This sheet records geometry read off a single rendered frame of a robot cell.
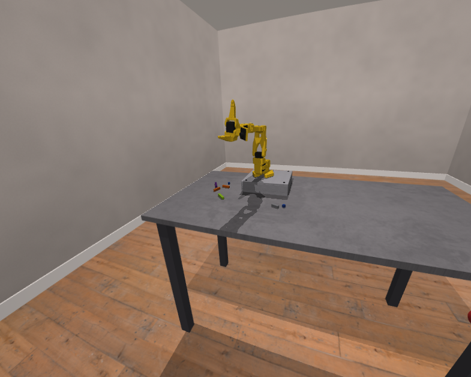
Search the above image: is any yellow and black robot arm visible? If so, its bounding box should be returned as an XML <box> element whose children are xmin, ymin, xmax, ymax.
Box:
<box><xmin>240</xmin><ymin>123</ymin><xmax>274</xmax><ymax>178</ymax></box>

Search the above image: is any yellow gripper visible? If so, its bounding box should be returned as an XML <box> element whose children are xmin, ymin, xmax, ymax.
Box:
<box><xmin>218</xmin><ymin>100</ymin><xmax>248</xmax><ymax>142</ymax></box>

